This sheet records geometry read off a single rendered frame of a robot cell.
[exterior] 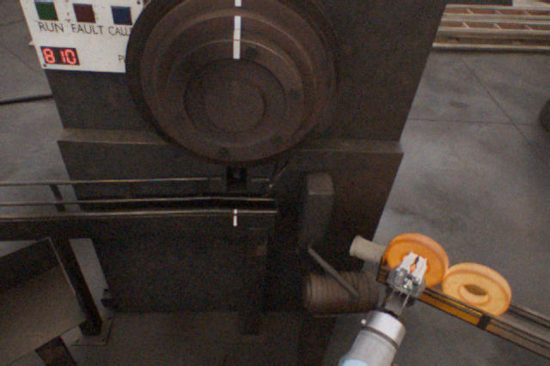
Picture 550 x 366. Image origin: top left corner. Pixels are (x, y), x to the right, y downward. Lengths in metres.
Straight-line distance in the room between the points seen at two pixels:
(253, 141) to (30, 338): 0.71
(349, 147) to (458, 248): 1.23
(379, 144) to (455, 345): 1.02
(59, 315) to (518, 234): 2.17
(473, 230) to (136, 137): 1.81
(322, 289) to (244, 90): 0.68
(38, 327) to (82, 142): 0.47
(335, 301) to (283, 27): 0.80
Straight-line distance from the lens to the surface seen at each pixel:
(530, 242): 2.55
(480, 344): 2.02
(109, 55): 1.10
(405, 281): 1.05
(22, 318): 1.23
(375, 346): 0.98
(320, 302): 1.28
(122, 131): 1.23
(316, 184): 1.16
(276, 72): 0.82
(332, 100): 0.96
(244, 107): 0.85
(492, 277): 1.11
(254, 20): 0.83
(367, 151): 1.20
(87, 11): 1.07
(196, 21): 0.84
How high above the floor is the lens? 1.57
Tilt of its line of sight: 43 degrees down
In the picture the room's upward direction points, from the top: 7 degrees clockwise
